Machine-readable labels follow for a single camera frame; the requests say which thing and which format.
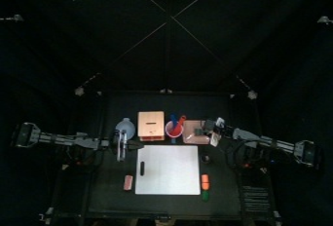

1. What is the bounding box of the red toy knife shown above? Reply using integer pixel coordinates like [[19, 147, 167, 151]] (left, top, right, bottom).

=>
[[174, 115, 189, 132]]

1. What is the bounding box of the small black round object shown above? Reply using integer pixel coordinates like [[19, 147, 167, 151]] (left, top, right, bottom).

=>
[[200, 154, 214, 165]]

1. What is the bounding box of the pink toy sushi piece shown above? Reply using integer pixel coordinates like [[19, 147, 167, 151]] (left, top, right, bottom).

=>
[[122, 174, 135, 192]]

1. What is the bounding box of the orange toy sushi piece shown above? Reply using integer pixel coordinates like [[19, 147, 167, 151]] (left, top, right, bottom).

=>
[[201, 173, 212, 191]]

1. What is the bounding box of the white cutting board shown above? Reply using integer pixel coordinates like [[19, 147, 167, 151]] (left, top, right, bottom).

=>
[[134, 144, 202, 196]]

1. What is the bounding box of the white printed label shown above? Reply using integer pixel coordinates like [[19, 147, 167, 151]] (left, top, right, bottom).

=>
[[241, 185, 270, 214]]

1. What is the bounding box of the small wooden box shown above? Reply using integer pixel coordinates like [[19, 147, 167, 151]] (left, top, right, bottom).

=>
[[137, 110, 167, 142]]

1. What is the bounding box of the red plastic cup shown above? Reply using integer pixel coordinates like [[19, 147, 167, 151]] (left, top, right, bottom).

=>
[[165, 120, 186, 139]]

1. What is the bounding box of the blue toy utensil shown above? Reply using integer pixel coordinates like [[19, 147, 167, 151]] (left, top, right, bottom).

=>
[[169, 114, 180, 144]]

